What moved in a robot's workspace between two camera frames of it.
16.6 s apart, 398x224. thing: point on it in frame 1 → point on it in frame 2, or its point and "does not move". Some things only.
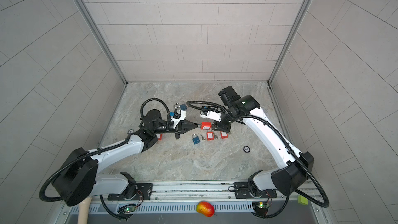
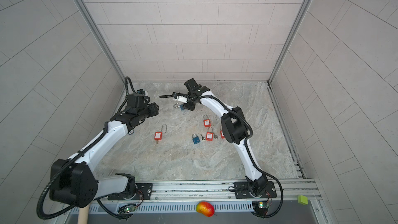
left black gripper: x=179 y=127 → x=152 y=109
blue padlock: x=196 y=140 does not move
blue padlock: x=183 y=107 does not move
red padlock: x=224 y=135 does not move
